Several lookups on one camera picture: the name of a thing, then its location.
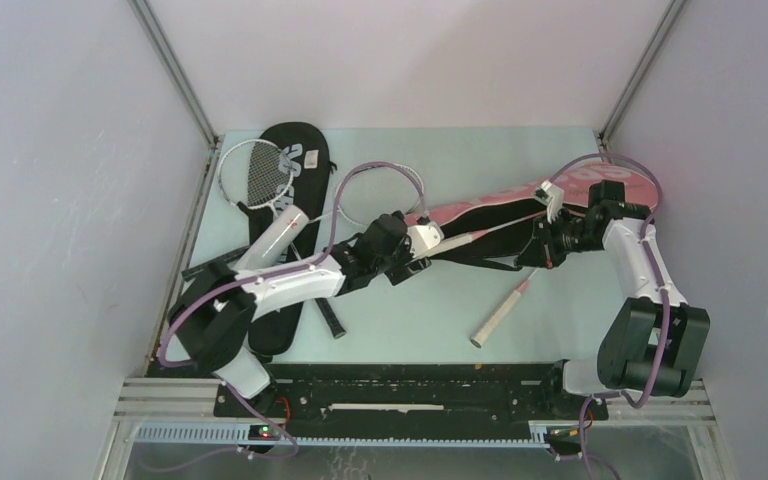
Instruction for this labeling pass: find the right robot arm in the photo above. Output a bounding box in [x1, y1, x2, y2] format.
[515, 180, 710, 418]

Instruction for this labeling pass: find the left aluminium frame post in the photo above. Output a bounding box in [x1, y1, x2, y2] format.
[128, 0, 221, 357]

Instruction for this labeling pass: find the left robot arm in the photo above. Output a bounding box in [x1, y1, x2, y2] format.
[157, 214, 444, 417]

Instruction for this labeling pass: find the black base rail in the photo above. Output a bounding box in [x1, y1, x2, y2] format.
[250, 363, 609, 444]

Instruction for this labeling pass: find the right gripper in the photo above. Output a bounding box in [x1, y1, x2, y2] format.
[514, 211, 604, 269]

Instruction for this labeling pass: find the aluminium frame post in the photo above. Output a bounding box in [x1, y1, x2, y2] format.
[128, 0, 221, 357]
[598, 0, 690, 148]

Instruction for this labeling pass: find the white shuttlecock tube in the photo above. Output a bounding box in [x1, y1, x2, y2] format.
[233, 205, 309, 271]

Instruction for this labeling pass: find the white racket under pink bag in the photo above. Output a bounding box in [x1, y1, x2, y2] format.
[308, 163, 425, 230]

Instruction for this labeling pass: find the pink sport racket bag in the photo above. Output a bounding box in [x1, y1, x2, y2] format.
[405, 154, 666, 275]

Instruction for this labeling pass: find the black racket bag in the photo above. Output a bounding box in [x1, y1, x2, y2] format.
[248, 122, 337, 356]

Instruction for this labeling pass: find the right aluminium frame post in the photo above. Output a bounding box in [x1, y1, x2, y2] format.
[598, 0, 690, 148]

